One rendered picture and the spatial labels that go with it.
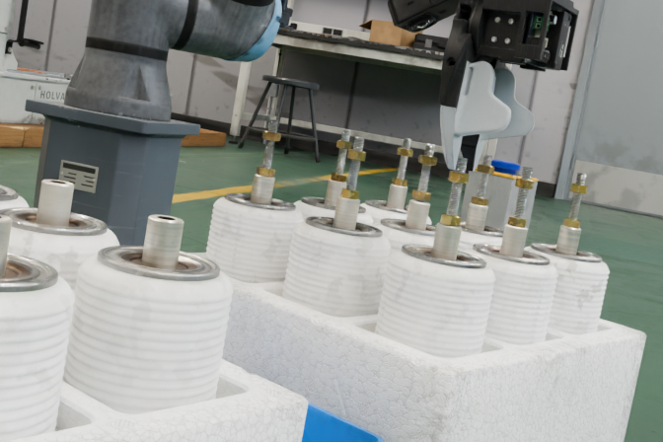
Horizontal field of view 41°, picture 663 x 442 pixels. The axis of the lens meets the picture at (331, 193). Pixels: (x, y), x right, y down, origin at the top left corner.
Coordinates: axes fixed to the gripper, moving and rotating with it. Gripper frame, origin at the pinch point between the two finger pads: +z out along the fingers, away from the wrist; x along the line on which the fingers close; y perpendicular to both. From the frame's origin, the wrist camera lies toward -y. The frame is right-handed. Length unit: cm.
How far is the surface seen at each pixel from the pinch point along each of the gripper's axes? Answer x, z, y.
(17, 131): 144, 29, -241
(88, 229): -29.2, 8.8, -12.6
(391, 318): -4.5, 14.7, -1.1
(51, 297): -41.3, 9.5, -1.6
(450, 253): -0.7, 8.5, 1.5
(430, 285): -4.5, 11.0, 2.0
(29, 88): 156, 13, -252
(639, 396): 72, 34, 6
